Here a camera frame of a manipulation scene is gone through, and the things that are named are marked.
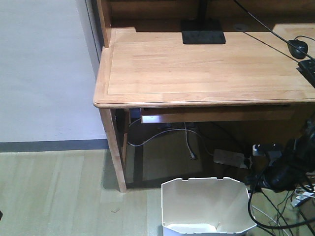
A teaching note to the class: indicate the white plastic trash bin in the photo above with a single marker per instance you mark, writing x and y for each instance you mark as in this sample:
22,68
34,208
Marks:
205,207

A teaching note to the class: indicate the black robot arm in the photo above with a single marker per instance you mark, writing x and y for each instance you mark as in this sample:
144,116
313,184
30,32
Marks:
298,158

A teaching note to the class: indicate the white power strip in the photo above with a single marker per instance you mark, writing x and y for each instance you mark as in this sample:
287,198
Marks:
230,158

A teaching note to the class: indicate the wooden desk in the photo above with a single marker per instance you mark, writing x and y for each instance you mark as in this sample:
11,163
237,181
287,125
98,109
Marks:
144,64

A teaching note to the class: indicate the black keyboard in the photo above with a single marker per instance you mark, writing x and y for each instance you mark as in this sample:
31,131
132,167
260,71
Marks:
307,68

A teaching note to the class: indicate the black computer mouse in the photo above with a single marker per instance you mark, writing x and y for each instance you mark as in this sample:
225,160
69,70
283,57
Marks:
297,48

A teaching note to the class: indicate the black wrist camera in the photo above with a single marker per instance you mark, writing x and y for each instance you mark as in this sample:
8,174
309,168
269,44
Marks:
261,149

